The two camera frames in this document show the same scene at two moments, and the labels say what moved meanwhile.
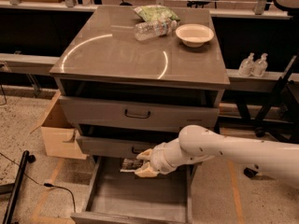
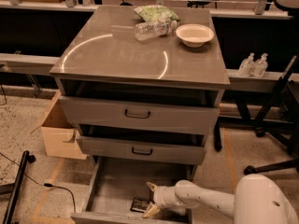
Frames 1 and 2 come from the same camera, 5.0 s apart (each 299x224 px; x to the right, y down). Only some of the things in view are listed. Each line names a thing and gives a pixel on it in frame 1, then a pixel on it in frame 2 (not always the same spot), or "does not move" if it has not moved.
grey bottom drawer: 119,197 does not move
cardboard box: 59,132 does not move
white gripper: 158,160 → 161,196
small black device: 131,165 → 140,203
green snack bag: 156,13 does not move
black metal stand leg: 25,160 does not move
